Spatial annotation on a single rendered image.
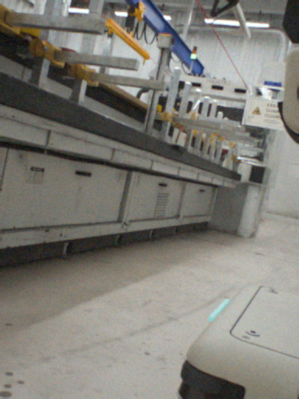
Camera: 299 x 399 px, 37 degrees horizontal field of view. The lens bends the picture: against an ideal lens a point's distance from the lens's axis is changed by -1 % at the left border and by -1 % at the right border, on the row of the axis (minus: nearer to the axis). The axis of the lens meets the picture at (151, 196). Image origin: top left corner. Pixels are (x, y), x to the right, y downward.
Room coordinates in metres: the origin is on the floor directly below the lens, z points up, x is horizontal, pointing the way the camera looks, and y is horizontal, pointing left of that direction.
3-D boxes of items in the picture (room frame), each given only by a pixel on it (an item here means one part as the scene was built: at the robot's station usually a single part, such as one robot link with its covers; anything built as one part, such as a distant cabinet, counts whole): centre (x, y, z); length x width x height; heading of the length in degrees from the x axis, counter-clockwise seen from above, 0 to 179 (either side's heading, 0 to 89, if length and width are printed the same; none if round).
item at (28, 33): (1.50, 0.51, 0.85); 0.08 x 0.08 x 0.11
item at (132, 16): (7.81, 0.91, 2.95); 0.34 x 0.26 x 0.49; 160
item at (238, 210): (5.74, -0.55, 0.95); 1.65 x 0.70 x 1.90; 70
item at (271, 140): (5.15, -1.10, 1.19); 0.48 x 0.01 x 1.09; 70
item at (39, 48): (1.45, 0.42, 0.82); 0.14 x 0.06 x 0.05; 160
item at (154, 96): (2.36, 0.09, 0.93); 0.05 x 0.05 x 0.45; 70
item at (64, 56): (1.43, 0.33, 0.82); 0.43 x 0.03 x 0.04; 70
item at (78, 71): (1.68, 0.33, 0.82); 0.14 x 0.06 x 0.05; 160
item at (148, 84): (1.67, 0.24, 0.82); 0.43 x 0.03 x 0.04; 70
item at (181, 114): (2.84, -0.08, 0.87); 0.04 x 0.04 x 0.48; 70
